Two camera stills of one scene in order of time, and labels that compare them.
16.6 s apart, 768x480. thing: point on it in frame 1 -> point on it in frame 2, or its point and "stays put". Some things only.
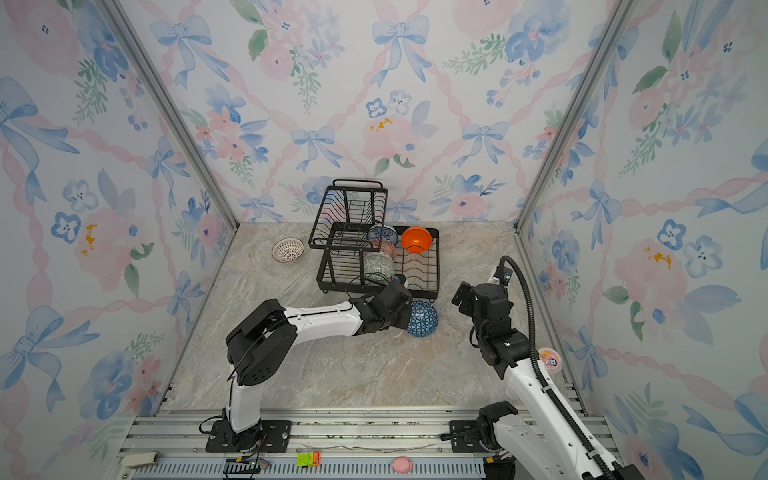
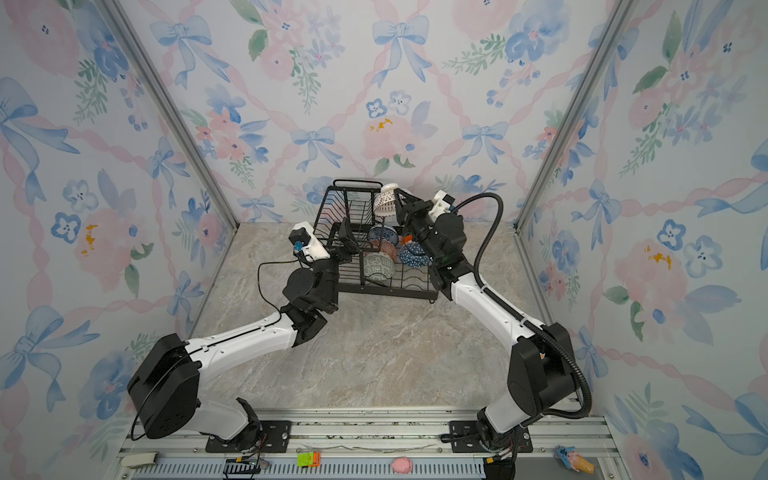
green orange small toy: x=309 y=459 stays put
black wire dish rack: x=358 y=251 stays put
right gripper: x=466 y=289 -> x=408 y=218
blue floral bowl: x=383 y=231 stays put
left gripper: x=406 y=318 -> x=347 y=249
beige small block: x=132 y=460 stays put
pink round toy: x=402 y=465 stays put
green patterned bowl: x=379 y=268 stays put
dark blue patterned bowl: x=424 y=319 -> x=413 y=255
